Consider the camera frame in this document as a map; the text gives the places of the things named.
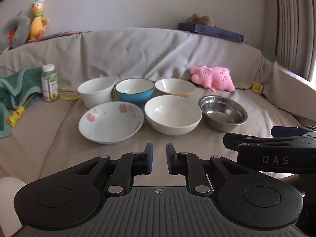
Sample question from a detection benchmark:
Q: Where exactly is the stainless steel bowl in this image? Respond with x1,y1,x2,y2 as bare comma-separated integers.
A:
198,95,248,133

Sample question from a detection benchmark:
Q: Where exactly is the yellow rimmed white bowl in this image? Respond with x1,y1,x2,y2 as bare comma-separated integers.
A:
155,78,196,97

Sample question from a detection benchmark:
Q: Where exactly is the white deep bowl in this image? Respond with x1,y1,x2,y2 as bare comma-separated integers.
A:
78,77,116,109

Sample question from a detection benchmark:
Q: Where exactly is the floral white plate bowl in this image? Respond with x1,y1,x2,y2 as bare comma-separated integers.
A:
78,101,144,144

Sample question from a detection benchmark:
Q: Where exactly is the large white ceramic bowl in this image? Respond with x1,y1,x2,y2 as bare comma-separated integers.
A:
144,95,202,136

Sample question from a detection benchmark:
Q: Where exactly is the yellow fabric tag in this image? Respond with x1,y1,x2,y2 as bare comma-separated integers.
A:
251,82,263,94

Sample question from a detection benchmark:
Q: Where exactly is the beige sofa cover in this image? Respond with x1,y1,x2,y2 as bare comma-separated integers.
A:
1,28,315,186

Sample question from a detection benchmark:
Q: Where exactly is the pink plush toy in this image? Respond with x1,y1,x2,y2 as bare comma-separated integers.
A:
190,66,235,93

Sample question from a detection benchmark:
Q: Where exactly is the green label card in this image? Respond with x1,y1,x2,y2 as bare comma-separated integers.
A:
261,51,277,62

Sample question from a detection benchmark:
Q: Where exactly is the vitamin gummy bottle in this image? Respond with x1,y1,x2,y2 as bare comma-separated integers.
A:
41,64,58,102

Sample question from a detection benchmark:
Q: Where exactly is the yellow toy stick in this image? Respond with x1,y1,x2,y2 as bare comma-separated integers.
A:
7,106,25,127

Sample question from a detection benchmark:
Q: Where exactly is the green towel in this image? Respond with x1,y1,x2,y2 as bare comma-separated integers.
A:
1,67,42,138

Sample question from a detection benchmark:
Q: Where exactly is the book on sofa back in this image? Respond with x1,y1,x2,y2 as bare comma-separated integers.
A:
36,31,90,42

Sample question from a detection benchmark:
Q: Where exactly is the brown plush toy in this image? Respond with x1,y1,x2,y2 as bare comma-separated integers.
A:
186,13,215,27

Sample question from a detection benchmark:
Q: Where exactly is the beige curtain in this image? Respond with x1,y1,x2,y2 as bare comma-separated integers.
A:
276,0,315,82

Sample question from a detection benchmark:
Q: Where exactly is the yellow duck plush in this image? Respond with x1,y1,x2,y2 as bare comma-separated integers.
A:
28,0,49,43

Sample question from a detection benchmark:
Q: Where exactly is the yellow loop strap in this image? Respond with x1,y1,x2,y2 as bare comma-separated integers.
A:
57,86,82,101

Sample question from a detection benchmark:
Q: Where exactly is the grey ring plush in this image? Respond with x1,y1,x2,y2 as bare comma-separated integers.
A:
1,15,31,53

